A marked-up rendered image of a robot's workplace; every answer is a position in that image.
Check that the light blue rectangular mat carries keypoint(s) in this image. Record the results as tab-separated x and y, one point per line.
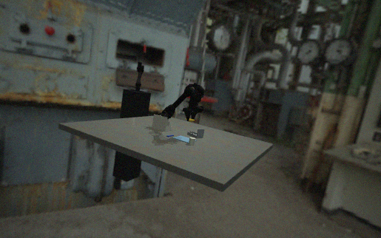
182	138

